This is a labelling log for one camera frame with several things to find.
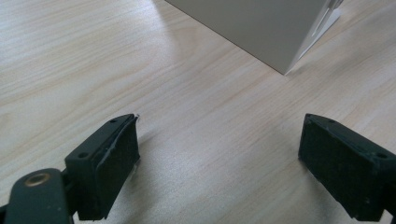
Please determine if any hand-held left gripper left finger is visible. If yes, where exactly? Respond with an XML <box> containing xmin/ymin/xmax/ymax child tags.
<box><xmin>64</xmin><ymin>113</ymin><xmax>141</xmax><ymax>221</ymax></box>

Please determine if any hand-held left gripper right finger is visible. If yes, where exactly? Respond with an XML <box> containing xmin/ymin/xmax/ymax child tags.
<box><xmin>297</xmin><ymin>113</ymin><xmax>396</xmax><ymax>222</ymax></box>

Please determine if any white expandable file rack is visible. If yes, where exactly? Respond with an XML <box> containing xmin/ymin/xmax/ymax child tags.
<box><xmin>164</xmin><ymin>0</ymin><xmax>345</xmax><ymax>76</ymax></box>

